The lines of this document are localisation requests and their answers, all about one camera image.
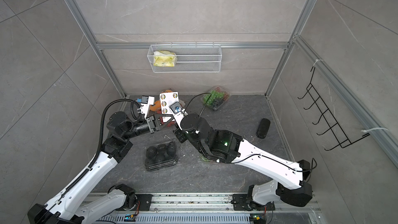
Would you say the black oval object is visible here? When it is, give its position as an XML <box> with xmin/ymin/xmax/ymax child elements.
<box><xmin>256</xmin><ymin>118</ymin><xmax>271</xmax><ymax>139</ymax></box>

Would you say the black fruit box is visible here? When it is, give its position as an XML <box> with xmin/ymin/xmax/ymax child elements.
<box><xmin>144</xmin><ymin>141</ymin><xmax>178</xmax><ymax>172</ymax></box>

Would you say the black hook rack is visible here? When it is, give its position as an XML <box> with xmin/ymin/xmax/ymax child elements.
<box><xmin>297</xmin><ymin>67</ymin><xmax>370</xmax><ymax>151</ymax></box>

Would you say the yellow packet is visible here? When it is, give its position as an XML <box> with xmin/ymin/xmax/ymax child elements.
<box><xmin>153</xmin><ymin>50</ymin><xmax>177</xmax><ymax>67</ymax></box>

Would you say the purple grape box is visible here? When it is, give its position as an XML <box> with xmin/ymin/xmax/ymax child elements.
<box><xmin>200</xmin><ymin>155</ymin><xmax>217</xmax><ymax>163</ymax></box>

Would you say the green grape box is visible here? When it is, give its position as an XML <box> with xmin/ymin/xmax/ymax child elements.
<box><xmin>202</xmin><ymin>86</ymin><xmax>231</xmax><ymax>111</ymax></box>

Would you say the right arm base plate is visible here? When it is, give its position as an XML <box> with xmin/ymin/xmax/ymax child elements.
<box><xmin>231</xmin><ymin>194</ymin><xmax>276</xmax><ymax>211</ymax></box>

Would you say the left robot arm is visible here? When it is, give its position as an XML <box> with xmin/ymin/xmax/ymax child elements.
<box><xmin>28</xmin><ymin>112</ymin><xmax>164</xmax><ymax>224</ymax></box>

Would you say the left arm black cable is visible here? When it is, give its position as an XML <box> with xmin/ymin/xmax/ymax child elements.
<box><xmin>30</xmin><ymin>99</ymin><xmax>147</xmax><ymax>222</ymax></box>

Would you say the white sticker sheet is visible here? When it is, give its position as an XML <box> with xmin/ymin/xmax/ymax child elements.
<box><xmin>160</xmin><ymin>92</ymin><xmax>179</xmax><ymax>114</ymax></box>

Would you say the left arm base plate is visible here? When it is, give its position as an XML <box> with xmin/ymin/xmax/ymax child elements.
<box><xmin>132</xmin><ymin>194</ymin><xmax>153</xmax><ymax>212</ymax></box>

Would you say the white wire basket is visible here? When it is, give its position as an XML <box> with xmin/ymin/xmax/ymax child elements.
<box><xmin>147</xmin><ymin>44</ymin><xmax>222</xmax><ymax>73</ymax></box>

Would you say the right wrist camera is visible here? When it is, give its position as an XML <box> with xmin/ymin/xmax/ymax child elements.
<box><xmin>169</xmin><ymin>102</ymin><xmax>186</xmax><ymax>129</ymax></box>

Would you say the orange shark plush toy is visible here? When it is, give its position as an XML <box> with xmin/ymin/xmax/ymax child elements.
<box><xmin>149</xmin><ymin>89</ymin><xmax>173</xmax><ymax>112</ymax></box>

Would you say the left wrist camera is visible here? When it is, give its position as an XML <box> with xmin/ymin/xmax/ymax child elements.
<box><xmin>137</xmin><ymin>95</ymin><xmax>155</xmax><ymax>118</ymax></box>

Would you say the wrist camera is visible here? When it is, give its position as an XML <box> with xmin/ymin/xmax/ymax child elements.
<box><xmin>169</xmin><ymin>102</ymin><xmax>186</xmax><ymax>129</ymax></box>
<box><xmin>137</xmin><ymin>95</ymin><xmax>155</xmax><ymax>118</ymax></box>

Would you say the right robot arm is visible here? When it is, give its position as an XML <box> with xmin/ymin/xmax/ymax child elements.
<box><xmin>174</xmin><ymin>113</ymin><xmax>313</xmax><ymax>207</ymax></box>

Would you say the strawberry box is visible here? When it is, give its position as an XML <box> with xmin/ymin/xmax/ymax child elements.
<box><xmin>160</xmin><ymin>117</ymin><xmax>176</xmax><ymax>127</ymax></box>

